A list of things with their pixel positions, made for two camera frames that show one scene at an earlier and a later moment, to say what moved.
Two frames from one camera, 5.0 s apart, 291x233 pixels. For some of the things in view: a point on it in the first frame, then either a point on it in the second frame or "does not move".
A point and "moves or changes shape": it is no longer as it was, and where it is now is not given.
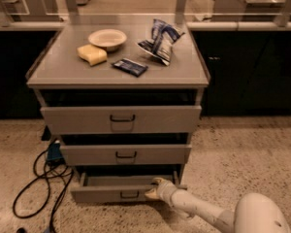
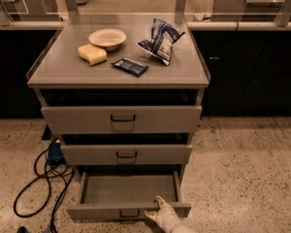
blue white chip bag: [163, 37] does not move
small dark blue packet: [129, 66] does not move
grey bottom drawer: [120, 189] moves or changes shape
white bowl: [110, 40] does not move
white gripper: [167, 188] -> [166, 214]
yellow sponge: [91, 54] does not move
